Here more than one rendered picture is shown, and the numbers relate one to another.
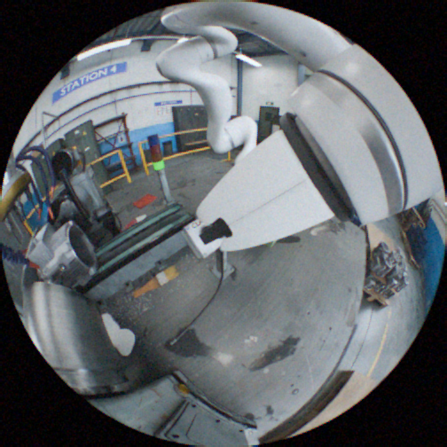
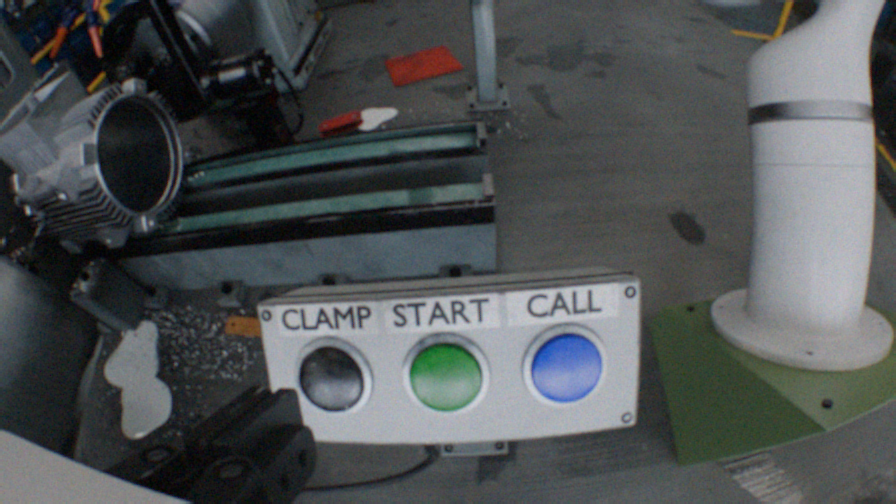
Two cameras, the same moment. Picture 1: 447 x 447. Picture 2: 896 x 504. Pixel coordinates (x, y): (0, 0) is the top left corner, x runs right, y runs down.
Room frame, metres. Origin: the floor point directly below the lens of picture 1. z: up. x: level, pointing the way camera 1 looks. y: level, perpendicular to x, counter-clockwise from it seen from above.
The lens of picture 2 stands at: (0.18, -0.05, 1.22)
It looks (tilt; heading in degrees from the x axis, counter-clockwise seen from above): 56 degrees down; 51
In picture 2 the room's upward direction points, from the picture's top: 11 degrees counter-clockwise
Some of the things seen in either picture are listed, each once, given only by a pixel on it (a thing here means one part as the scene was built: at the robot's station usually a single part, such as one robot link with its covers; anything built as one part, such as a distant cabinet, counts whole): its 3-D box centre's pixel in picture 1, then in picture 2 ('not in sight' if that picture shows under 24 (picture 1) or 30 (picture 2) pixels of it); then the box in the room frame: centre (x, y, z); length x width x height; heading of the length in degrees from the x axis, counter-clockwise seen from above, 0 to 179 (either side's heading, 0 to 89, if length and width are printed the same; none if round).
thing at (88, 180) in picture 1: (82, 199); (245, 6); (0.50, 0.95, 0.99); 0.35 x 0.31 x 0.37; 44
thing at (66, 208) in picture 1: (72, 210); (186, 36); (0.31, 0.76, 1.04); 0.41 x 0.25 x 0.25; 44
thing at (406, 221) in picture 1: (411, 221); not in sight; (0.95, -6.78, 0.45); 1.26 x 0.86 x 0.89; 134
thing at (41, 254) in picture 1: (43, 247); (43, 126); (0.04, 0.56, 1.11); 0.12 x 0.11 x 0.07; 134
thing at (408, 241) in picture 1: (416, 241); not in sight; (0.14, -5.38, 0.39); 1.20 x 0.80 x 0.79; 142
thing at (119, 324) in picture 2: not in sight; (109, 294); (-0.06, 0.51, 0.86); 0.07 x 0.06 x 0.12; 44
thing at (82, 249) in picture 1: (65, 260); (98, 168); (0.07, 0.53, 1.01); 0.20 x 0.19 x 0.19; 134
